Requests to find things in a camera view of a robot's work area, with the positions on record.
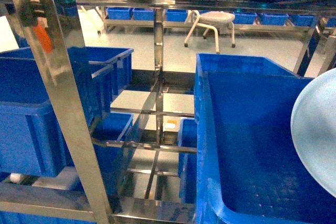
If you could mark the light blue oval tray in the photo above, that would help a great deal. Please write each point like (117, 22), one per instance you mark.
(313, 129)

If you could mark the stainless steel shelf rack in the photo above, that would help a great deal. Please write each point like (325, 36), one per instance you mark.
(55, 38)

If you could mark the blue crate lower left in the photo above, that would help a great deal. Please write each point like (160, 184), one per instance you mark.
(113, 161)

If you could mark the blue crate lower right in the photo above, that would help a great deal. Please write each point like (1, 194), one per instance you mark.
(187, 137)

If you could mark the blue crate behind left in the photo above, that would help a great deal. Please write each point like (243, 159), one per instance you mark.
(120, 58)

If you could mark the white round stool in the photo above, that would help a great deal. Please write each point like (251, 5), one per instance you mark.
(211, 20)

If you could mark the large blue crate right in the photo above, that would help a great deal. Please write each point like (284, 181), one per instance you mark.
(248, 170)

